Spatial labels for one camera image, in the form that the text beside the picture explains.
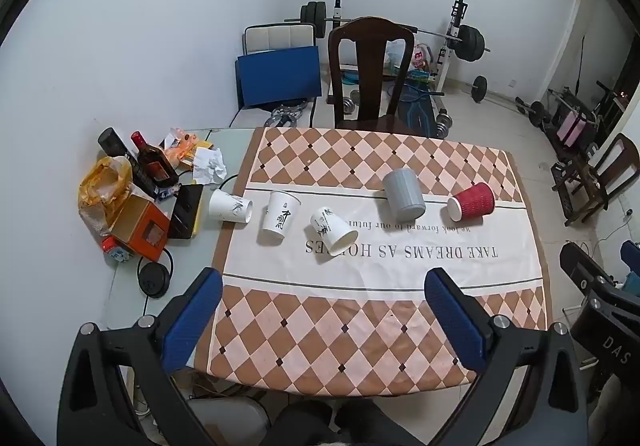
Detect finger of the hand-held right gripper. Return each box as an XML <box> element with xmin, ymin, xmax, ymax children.
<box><xmin>620</xmin><ymin>240</ymin><xmax>640</xmax><ymax>277</ymax></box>
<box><xmin>559</xmin><ymin>242</ymin><xmax>603</xmax><ymax>299</ymax></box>

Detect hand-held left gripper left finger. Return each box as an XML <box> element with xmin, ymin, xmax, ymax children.
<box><xmin>56</xmin><ymin>267</ymin><xmax>224</xmax><ymax>446</ymax></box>

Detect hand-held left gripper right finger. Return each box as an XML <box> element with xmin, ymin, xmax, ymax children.
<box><xmin>424</xmin><ymin>267</ymin><xmax>602</xmax><ymax>446</ymax></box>

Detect red ribbed paper cup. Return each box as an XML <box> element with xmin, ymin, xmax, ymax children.
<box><xmin>446</xmin><ymin>182</ymin><xmax>496</xmax><ymax>222</ymax></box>

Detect white paper cup bamboo print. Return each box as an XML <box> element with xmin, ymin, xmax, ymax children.
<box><xmin>310</xmin><ymin>206</ymin><xmax>360</xmax><ymax>257</ymax></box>
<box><xmin>208</xmin><ymin>189</ymin><xmax>253</xmax><ymax>224</ymax></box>

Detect white paper cup large calligraphy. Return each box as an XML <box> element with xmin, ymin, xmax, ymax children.
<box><xmin>257</xmin><ymin>190</ymin><xmax>303</xmax><ymax>246</ymax></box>

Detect grey ribbed cup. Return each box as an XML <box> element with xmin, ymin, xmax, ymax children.
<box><xmin>382</xmin><ymin>168</ymin><xmax>427</xmax><ymax>222</ymax></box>

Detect checkered printed tablecloth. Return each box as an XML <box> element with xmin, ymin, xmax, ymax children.
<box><xmin>192</xmin><ymin>126</ymin><xmax>551</xmax><ymax>397</ymax></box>

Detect brown wooden chair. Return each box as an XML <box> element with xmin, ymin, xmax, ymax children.
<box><xmin>564</xmin><ymin>133</ymin><xmax>640</xmax><ymax>227</ymax></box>

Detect small red blue packet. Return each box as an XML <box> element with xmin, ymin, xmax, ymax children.
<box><xmin>101</xmin><ymin>236</ymin><xmax>134</xmax><ymax>265</ymax></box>

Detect black flat box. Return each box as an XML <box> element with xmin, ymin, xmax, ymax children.
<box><xmin>169</xmin><ymin>183</ymin><xmax>205</xmax><ymax>241</ymax></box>

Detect orange cardboard box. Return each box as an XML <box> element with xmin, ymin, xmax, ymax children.
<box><xmin>108</xmin><ymin>194</ymin><xmax>171</xmax><ymax>261</ymax></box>

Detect pink cushion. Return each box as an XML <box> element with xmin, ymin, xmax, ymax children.
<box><xmin>556</xmin><ymin>115</ymin><xmax>590</xmax><ymax>148</ymax></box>

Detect crumpled white tissue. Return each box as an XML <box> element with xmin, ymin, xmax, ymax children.
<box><xmin>192</xmin><ymin>146</ymin><xmax>227</xmax><ymax>185</ymax></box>

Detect black exercise machine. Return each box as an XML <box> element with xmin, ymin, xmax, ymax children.
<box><xmin>546</xmin><ymin>80</ymin><xmax>632</xmax><ymax>139</ymax></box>

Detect brown liquor bottle red cap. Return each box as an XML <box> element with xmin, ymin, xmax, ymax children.
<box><xmin>130</xmin><ymin>130</ymin><xmax>179</xmax><ymax>188</ymax></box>

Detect yellow plastic bag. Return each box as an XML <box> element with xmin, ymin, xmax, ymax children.
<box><xmin>78</xmin><ymin>155</ymin><xmax>134</xmax><ymax>233</ymax></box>

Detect black dumbbell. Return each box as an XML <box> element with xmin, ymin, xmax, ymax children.
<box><xmin>515</xmin><ymin>96</ymin><xmax>552</xmax><ymax>128</ymax></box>

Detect orange snack packet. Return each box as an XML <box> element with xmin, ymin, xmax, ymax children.
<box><xmin>160</xmin><ymin>127</ymin><xmax>214</xmax><ymax>169</ymax></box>

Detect black cylinder tube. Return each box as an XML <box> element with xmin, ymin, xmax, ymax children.
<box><xmin>97</xmin><ymin>127</ymin><xmax>140</xmax><ymax>179</ymax></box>

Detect black dumbbell bar with plate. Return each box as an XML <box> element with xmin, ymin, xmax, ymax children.
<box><xmin>462</xmin><ymin>75</ymin><xmax>521</xmax><ymax>112</ymax></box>

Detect blue exercise mat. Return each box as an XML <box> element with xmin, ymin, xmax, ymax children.
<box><xmin>382</xmin><ymin>80</ymin><xmax>437</xmax><ymax>138</ymax></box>

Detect chrome weight plates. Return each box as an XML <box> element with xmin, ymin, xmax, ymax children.
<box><xmin>263</xmin><ymin>101</ymin><xmax>307</xmax><ymax>129</ymax></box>

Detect black barbell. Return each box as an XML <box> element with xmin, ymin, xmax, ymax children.
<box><xmin>284</xmin><ymin>1</ymin><xmax>492</xmax><ymax>65</ymax></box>

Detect blue board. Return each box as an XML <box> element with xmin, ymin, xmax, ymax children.
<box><xmin>235</xmin><ymin>45</ymin><xmax>323</xmax><ymax>110</ymax></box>

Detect dark wooden chair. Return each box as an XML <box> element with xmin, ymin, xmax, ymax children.
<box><xmin>327</xmin><ymin>16</ymin><xmax>417</xmax><ymax>133</ymax></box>

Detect pink bag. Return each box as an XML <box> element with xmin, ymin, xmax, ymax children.
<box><xmin>409</xmin><ymin>44</ymin><xmax>434</xmax><ymax>73</ymax></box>

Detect white barbell rack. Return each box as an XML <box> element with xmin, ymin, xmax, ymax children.
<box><xmin>327</xmin><ymin>0</ymin><xmax>473</xmax><ymax>99</ymax></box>

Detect black round cable reel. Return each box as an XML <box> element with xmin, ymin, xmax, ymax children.
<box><xmin>137</xmin><ymin>260</ymin><xmax>172</xmax><ymax>298</ymax></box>

